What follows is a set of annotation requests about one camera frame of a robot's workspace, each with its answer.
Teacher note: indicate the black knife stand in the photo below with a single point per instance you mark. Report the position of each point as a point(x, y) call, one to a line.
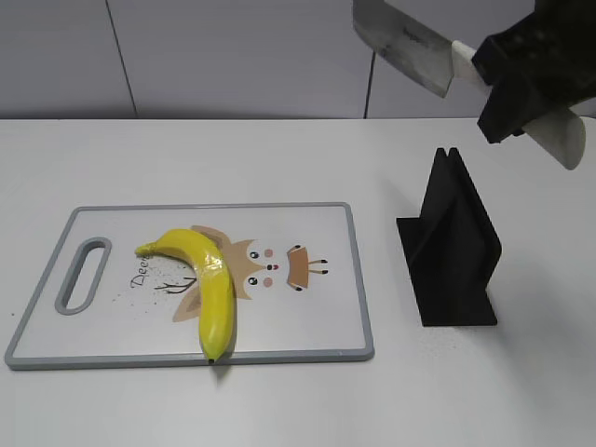
point(451, 248)

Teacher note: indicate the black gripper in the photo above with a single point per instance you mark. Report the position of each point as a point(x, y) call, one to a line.
point(537, 64)

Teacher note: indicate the white-handled kitchen knife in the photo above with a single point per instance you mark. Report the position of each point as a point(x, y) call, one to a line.
point(434, 61)

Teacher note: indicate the yellow plastic banana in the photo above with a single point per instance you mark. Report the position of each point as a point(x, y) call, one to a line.
point(212, 300)

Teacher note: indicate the white grey-rimmed cutting board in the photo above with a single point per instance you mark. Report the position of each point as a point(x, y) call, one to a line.
point(300, 292)

